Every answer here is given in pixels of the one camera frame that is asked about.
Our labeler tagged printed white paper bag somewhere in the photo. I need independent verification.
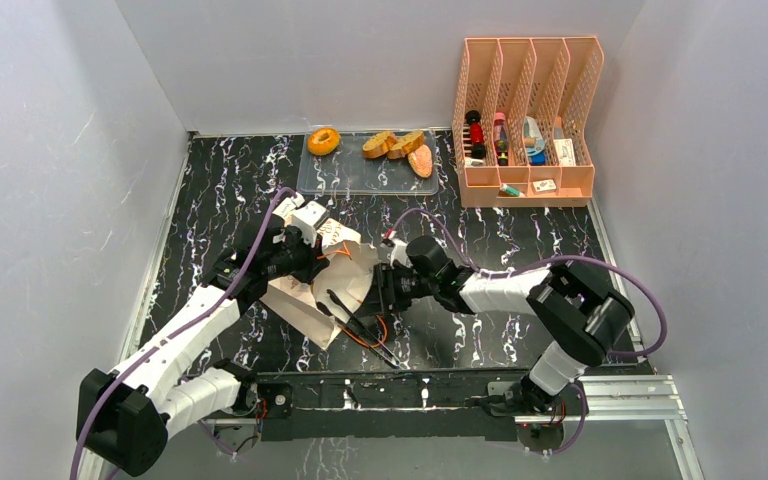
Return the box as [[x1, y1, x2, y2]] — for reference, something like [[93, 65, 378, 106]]
[[261, 194, 379, 349]]

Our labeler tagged oval brown fake bread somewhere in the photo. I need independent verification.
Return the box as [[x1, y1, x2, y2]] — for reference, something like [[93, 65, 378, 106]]
[[407, 145, 434, 179]]

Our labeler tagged orange fake bagel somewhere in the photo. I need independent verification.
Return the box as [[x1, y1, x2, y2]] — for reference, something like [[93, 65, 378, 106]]
[[307, 127, 341, 156]]

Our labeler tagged blue clear tape dispenser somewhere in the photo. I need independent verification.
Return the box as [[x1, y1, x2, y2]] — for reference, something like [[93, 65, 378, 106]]
[[523, 116, 546, 166]]

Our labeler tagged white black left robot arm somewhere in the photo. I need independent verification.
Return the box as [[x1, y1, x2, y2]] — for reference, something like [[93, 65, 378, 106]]
[[76, 213, 378, 476]]

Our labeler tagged red black dumbbell toy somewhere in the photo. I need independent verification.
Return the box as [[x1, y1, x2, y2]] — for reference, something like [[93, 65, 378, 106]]
[[465, 110, 487, 160]]

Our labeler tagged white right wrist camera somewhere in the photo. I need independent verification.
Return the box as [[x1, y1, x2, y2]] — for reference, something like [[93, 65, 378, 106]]
[[380, 233, 412, 267]]

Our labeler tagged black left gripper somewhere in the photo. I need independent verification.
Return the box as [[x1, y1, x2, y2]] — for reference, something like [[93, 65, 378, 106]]
[[264, 226, 330, 286]]

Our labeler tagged clear plastic tray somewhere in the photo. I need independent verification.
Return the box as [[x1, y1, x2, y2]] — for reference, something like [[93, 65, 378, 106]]
[[296, 127, 439, 196]]

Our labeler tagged green white tube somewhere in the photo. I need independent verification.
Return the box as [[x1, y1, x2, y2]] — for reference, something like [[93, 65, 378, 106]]
[[498, 183, 527, 199]]

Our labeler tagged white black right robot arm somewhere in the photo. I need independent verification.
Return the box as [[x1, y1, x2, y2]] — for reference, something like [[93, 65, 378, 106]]
[[311, 236, 635, 417]]

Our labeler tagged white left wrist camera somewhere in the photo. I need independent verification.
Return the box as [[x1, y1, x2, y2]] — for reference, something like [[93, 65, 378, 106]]
[[289, 201, 329, 247]]

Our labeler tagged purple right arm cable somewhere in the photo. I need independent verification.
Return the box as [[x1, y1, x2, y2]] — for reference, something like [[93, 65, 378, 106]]
[[383, 207, 669, 458]]

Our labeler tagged round brown fake bread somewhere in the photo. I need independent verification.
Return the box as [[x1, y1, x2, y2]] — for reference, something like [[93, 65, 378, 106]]
[[362, 131, 398, 159]]

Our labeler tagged small white card box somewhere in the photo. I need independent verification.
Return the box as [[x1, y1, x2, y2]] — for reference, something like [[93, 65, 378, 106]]
[[532, 179, 557, 194]]

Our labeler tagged pink red bottle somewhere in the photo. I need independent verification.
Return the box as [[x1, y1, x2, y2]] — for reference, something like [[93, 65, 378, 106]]
[[493, 112, 509, 166]]

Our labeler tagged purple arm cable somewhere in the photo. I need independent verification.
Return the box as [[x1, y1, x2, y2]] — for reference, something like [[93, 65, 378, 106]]
[[67, 186, 296, 480], [383, 207, 669, 458]]

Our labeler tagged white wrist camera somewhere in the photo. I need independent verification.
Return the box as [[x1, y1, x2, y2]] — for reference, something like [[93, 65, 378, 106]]
[[380, 233, 412, 267], [289, 201, 329, 247]]

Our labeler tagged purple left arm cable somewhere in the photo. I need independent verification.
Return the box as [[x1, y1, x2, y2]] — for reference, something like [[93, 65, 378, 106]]
[[67, 186, 296, 480]]

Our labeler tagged aluminium frame rail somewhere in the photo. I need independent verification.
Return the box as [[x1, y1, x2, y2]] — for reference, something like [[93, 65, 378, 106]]
[[79, 374, 703, 480]]

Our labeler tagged yellow fake bread slice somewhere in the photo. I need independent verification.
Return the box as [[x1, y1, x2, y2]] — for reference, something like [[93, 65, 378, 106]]
[[386, 130, 425, 159]]

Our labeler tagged orange desk file organizer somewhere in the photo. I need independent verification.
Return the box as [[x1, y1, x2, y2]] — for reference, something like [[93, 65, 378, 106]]
[[452, 36, 605, 208]]

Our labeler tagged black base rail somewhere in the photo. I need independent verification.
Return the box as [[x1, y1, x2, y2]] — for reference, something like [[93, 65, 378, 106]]
[[251, 367, 587, 444]]

